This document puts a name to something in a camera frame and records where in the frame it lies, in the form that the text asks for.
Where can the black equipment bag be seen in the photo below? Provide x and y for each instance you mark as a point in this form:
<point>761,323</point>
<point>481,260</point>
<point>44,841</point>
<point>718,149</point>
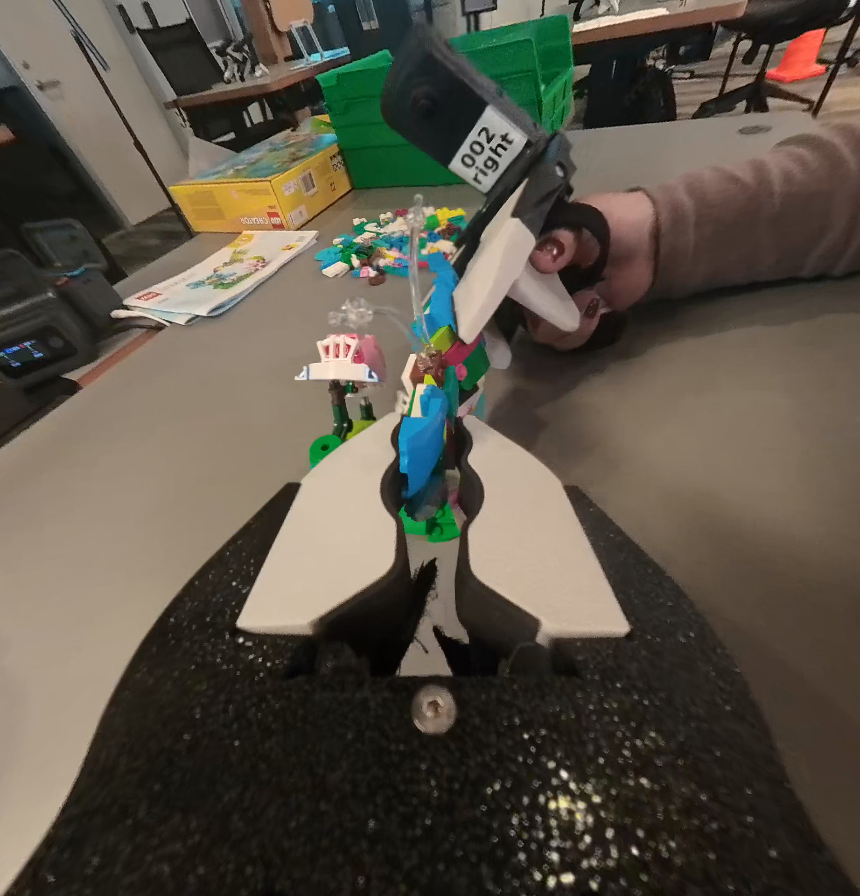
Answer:
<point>73,245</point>

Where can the lego flower model green base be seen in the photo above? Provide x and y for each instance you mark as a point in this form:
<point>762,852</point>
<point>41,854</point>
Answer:
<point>339,350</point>

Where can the clear lego flower piece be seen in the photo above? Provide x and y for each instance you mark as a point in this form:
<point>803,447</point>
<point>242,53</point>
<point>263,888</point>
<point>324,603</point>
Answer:
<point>353,311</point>

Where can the black backpack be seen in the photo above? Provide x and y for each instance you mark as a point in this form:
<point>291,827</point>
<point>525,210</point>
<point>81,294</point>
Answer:
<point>647,91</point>

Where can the pile of loose lego bricks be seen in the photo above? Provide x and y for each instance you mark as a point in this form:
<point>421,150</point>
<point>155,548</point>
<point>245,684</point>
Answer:
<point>374,245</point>

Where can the clear acrylic stand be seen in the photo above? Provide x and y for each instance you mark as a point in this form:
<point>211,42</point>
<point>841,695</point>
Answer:
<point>305,38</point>

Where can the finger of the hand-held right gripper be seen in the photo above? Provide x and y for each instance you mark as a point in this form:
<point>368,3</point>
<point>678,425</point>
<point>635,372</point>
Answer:
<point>493,280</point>
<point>498,348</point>

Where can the grey door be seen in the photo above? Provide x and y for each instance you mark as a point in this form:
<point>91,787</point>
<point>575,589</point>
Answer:
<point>38,42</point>

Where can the black office chair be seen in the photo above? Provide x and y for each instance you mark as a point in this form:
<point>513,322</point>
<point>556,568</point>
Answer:
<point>773,21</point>

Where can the black power station with screen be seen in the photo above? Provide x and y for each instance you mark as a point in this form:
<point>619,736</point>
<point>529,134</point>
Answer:
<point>24,315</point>

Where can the person's right hand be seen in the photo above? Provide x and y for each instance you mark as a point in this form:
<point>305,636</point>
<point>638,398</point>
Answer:
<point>629,238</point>

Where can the small toy robot figure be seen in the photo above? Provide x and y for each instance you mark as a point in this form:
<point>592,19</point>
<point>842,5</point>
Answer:
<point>237,56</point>

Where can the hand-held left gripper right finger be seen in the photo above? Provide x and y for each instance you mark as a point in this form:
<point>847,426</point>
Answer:
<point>535,560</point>

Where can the yellow lego box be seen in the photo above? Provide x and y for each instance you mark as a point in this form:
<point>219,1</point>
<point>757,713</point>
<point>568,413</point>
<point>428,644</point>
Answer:
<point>262,192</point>

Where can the clear lego rod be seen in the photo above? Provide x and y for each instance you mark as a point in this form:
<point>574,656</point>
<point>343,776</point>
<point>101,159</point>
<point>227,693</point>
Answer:
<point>417,266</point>

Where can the green plastic bin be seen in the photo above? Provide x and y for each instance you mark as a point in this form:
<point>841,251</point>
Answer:
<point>528,63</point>
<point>374,140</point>

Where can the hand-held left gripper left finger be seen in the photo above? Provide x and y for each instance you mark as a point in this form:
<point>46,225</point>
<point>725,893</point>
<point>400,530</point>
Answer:
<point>318,546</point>

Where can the orange traffic cone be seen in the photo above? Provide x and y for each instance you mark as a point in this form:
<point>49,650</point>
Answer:
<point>801,59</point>

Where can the light wooden table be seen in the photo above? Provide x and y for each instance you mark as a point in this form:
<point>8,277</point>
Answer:
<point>654,17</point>

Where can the blue lego bird model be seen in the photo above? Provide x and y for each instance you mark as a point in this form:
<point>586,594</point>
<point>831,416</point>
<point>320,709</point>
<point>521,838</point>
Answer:
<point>423,434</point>

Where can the person's right forearm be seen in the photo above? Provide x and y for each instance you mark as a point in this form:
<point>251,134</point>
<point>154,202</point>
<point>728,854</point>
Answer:
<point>752,210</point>

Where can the lego instruction booklet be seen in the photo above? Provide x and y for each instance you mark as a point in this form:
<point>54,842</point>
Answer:
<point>220,276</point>

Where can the brown wooden table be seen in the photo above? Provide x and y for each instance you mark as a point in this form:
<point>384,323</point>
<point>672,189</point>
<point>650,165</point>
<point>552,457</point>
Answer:
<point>262,84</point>

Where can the round desk grommet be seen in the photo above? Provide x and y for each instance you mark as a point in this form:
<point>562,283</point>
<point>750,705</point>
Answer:
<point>753,129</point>

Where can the black tripod pole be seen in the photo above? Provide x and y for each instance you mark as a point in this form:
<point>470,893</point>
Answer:
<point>115,105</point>

